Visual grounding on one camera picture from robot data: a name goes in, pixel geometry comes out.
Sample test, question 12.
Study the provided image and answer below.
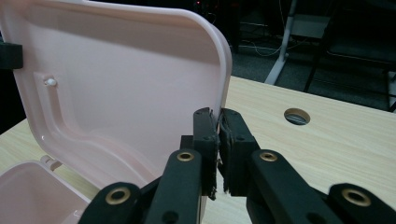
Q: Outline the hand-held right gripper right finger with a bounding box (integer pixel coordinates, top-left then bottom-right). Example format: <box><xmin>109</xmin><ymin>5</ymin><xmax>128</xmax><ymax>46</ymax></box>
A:
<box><xmin>219</xmin><ymin>108</ymin><xmax>261</xmax><ymax>197</ymax></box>

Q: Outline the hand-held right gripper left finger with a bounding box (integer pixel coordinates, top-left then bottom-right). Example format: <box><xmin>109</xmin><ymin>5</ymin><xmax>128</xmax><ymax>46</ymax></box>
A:
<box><xmin>180</xmin><ymin>106</ymin><xmax>219</xmax><ymax>201</ymax></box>

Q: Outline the pink storage box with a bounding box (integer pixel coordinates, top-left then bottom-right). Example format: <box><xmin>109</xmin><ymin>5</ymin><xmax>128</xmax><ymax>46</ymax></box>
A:
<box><xmin>0</xmin><ymin>0</ymin><xmax>233</xmax><ymax>224</ymax></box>

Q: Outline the white desk leg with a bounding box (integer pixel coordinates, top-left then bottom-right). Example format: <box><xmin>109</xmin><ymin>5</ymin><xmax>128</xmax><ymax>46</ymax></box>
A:
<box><xmin>264</xmin><ymin>0</ymin><xmax>297</xmax><ymax>86</ymax></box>

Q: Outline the grey box under desk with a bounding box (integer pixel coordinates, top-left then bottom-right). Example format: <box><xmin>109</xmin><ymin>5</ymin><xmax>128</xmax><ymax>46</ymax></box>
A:
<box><xmin>290</xmin><ymin>13</ymin><xmax>332</xmax><ymax>40</ymax></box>

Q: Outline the black chair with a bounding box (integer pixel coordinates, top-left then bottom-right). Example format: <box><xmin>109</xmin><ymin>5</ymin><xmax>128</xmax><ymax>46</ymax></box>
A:
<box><xmin>303</xmin><ymin>0</ymin><xmax>396</xmax><ymax>113</ymax></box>

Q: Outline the white floor cable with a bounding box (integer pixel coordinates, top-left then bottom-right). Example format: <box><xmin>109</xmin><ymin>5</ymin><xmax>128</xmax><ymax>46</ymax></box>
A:
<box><xmin>242</xmin><ymin>38</ymin><xmax>309</xmax><ymax>58</ymax></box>

